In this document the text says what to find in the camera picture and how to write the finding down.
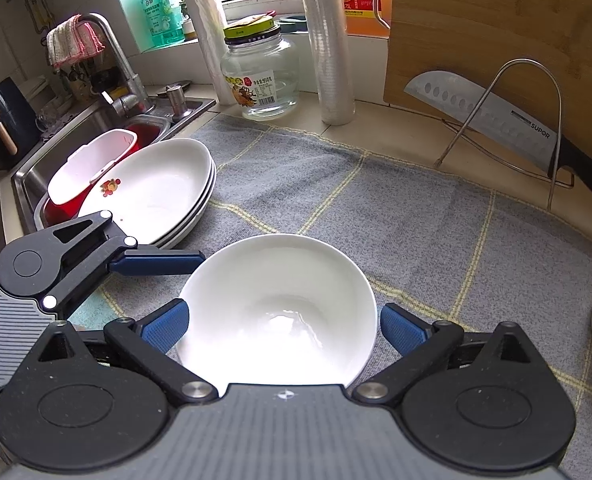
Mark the white fruit plate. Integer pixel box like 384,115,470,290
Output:
145,159,217,248
79,139,212,244

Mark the large white floral bowl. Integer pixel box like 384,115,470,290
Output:
177,234,378,392

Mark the steel kitchen faucet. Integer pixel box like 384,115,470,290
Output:
78,13,155,118

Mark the red wash basin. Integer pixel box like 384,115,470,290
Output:
41,121,164,229

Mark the grey blue checkered towel mat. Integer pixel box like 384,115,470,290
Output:
68,112,592,480

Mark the white colander basket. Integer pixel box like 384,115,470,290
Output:
48,129,138,206

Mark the stainless steel sink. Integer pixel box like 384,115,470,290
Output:
10,98,215,240

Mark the steel soap dispenser pump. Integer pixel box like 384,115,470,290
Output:
166,84,189,122

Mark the black air fryer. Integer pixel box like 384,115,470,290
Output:
0,77,41,170

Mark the glass jar yellow lid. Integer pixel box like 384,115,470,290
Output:
220,11,299,122

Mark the pink white dish cloth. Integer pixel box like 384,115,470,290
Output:
46,14,105,68

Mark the small potted plant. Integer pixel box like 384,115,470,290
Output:
179,0,197,41

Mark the short plastic bag roll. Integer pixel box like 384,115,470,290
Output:
184,0,236,106

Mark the green dish soap bottle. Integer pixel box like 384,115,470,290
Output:
140,0,184,47

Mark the bamboo cutting board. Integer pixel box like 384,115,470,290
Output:
384,0,592,158

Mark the tall plastic wrap roll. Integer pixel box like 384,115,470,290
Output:
302,0,355,126

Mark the kitchen knife black handle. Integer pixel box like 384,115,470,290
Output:
404,70,592,191

